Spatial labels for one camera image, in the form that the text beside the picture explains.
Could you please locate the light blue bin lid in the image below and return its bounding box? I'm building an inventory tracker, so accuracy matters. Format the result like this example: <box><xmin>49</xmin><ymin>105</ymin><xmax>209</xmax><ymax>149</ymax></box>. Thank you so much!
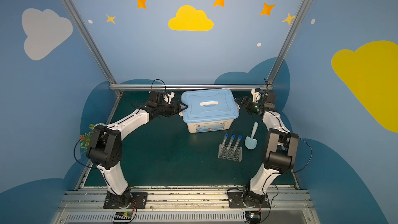
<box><xmin>181</xmin><ymin>89</ymin><xmax>239</xmax><ymax>124</ymax></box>

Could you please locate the clear test tube rack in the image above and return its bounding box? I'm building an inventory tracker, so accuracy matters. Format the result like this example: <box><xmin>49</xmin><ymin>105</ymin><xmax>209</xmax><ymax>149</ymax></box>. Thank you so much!
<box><xmin>218</xmin><ymin>144</ymin><xmax>242</xmax><ymax>162</ymax></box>

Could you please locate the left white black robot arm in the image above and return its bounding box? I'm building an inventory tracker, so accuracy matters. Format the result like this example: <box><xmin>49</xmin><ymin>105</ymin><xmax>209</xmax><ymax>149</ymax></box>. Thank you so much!
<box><xmin>86</xmin><ymin>90</ymin><xmax>189</xmax><ymax>209</ymax></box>

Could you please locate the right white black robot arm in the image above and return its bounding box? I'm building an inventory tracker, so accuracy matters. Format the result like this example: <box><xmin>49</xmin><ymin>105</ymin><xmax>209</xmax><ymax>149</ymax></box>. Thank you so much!
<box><xmin>235</xmin><ymin>88</ymin><xmax>300</xmax><ymax>208</ymax></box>

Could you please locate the white plastic storage bin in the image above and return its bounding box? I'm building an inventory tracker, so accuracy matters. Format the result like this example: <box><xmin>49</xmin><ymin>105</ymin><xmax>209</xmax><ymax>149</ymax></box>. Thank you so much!
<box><xmin>187</xmin><ymin>119</ymin><xmax>233</xmax><ymax>133</ymax></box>

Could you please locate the light blue plastic scoop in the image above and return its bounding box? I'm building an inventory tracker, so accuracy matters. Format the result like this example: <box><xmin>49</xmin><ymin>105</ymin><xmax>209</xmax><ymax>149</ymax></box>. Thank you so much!
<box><xmin>245</xmin><ymin>122</ymin><xmax>259</xmax><ymax>150</ymax></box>

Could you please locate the potted flower plant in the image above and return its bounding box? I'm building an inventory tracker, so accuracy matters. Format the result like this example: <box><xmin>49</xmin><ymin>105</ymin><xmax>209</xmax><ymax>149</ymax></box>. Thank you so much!
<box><xmin>79</xmin><ymin>123</ymin><xmax>106</xmax><ymax>151</ymax></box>

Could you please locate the left controller circuit board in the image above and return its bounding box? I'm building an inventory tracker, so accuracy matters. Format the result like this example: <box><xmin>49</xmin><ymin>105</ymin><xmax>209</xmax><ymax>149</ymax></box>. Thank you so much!
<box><xmin>113</xmin><ymin>212</ymin><xmax>133</xmax><ymax>224</ymax></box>

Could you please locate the controller circuit board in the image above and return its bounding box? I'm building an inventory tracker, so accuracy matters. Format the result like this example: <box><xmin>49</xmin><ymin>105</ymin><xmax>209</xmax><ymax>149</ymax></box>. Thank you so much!
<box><xmin>113</xmin><ymin>212</ymin><xmax>133</xmax><ymax>224</ymax></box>
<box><xmin>245</xmin><ymin>212</ymin><xmax>261</xmax><ymax>224</ymax></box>

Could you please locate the right controller circuit board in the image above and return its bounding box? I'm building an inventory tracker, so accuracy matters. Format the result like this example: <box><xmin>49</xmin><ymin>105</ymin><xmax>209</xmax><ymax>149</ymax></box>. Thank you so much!
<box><xmin>245</xmin><ymin>212</ymin><xmax>261</xmax><ymax>224</ymax></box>

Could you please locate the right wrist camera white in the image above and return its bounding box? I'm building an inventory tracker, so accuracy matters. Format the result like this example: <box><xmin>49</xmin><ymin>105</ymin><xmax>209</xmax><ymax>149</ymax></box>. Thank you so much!
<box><xmin>251</xmin><ymin>88</ymin><xmax>261</xmax><ymax>103</ymax></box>

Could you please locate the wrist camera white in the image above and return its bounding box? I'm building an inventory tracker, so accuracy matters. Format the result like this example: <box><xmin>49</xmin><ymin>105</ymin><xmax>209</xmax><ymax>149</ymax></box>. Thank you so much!
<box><xmin>251</xmin><ymin>88</ymin><xmax>261</xmax><ymax>103</ymax></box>
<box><xmin>164</xmin><ymin>90</ymin><xmax>175</xmax><ymax>104</ymax></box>

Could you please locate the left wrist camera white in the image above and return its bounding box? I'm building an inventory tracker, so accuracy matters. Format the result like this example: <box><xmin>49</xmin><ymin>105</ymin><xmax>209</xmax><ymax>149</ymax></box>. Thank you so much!
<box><xmin>164</xmin><ymin>90</ymin><xmax>175</xmax><ymax>104</ymax></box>

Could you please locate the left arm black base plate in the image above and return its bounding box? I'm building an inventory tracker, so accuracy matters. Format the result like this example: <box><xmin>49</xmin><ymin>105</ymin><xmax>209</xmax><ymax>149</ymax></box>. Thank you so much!
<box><xmin>103</xmin><ymin>192</ymin><xmax>148</xmax><ymax>209</ymax></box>

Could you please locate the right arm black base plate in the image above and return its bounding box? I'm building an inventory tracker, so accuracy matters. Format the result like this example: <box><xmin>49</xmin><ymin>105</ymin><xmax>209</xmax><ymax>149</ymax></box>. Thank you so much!
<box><xmin>226</xmin><ymin>188</ymin><xmax>270</xmax><ymax>208</ymax></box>

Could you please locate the aluminium rail base frame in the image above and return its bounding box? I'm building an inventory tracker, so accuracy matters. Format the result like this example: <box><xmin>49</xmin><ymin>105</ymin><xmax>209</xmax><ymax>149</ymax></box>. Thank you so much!
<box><xmin>51</xmin><ymin>185</ymin><xmax>320</xmax><ymax>224</ymax></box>

